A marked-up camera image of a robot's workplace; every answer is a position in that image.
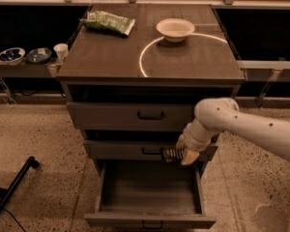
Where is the white paper cup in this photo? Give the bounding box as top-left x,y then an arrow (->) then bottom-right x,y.
53,43 -> 69,62

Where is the grey drawer cabinet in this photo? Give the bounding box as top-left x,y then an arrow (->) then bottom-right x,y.
56,3 -> 247,232

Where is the grey side shelf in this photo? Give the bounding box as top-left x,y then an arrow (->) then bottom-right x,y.
0,59 -> 61,78

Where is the dark teal bowl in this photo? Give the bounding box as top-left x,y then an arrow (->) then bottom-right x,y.
26,47 -> 52,64

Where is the blue patterned bowl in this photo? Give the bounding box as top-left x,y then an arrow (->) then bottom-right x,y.
0,47 -> 25,66

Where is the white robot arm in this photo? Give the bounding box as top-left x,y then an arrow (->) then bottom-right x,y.
175,98 -> 290,165

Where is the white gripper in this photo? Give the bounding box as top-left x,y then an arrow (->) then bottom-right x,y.
175,119 -> 218,165

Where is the green snack bag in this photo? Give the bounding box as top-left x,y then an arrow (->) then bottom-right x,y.
79,11 -> 135,36

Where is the grey middle drawer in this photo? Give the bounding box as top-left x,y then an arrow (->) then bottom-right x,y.
82,139 -> 219,162

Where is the white bowl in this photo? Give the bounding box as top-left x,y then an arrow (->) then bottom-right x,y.
156,18 -> 195,43

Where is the grey open bottom drawer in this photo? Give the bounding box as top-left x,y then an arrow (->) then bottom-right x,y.
85,159 -> 216,231

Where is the black chair leg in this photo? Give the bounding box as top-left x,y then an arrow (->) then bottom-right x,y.
0,157 -> 40,214

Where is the grey top drawer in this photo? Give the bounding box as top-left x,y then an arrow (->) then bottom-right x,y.
67,101 -> 193,131

